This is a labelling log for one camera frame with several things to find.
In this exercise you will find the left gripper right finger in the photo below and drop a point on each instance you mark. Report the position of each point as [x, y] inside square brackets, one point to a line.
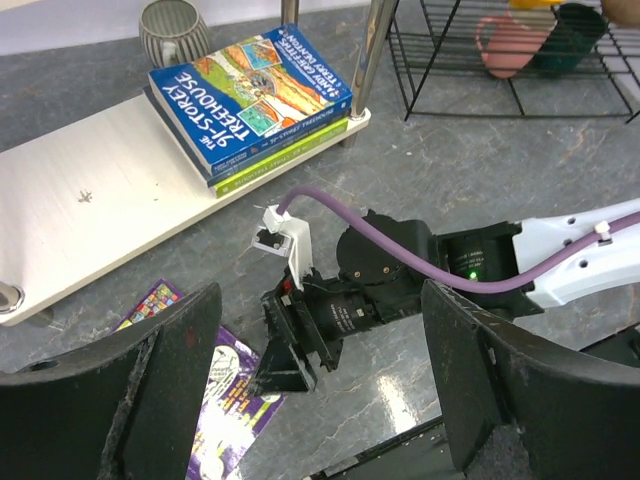
[573, 415]

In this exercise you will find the beige brown bowl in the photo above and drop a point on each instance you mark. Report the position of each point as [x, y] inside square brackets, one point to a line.
[624, 13]

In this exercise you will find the green cartoon book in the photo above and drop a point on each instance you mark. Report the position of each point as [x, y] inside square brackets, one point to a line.
[280, 158]

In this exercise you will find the blue grey bottom book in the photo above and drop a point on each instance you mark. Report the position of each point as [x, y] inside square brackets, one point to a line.
[211, 179]

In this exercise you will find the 91-storey treehouse book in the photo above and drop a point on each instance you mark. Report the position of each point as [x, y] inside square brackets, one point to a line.
[249, 96]

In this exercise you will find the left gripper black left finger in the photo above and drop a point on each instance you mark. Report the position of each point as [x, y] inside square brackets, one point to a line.
[123, 407]

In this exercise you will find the dark green cup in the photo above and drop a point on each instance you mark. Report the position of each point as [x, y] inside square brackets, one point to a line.
[579, 27]

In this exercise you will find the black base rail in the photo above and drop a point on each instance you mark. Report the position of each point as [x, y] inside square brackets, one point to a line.
[423, 452]

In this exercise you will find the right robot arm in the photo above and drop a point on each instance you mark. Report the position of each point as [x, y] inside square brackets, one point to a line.
[517, 269]

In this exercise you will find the black wire dish rack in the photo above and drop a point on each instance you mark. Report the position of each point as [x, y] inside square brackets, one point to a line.
[440, 72]

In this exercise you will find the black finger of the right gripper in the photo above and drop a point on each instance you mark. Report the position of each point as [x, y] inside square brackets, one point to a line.
[284, 366]

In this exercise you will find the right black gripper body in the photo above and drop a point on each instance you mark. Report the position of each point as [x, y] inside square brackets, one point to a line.
[317, 317]

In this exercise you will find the white coiled object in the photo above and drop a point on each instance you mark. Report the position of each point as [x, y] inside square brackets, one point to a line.
[173, 32]

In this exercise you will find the purple paperback book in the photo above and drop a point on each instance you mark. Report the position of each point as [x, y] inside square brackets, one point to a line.
[230, 418]

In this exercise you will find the orange bowl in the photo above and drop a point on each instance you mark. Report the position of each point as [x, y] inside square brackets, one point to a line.
[532, 4]

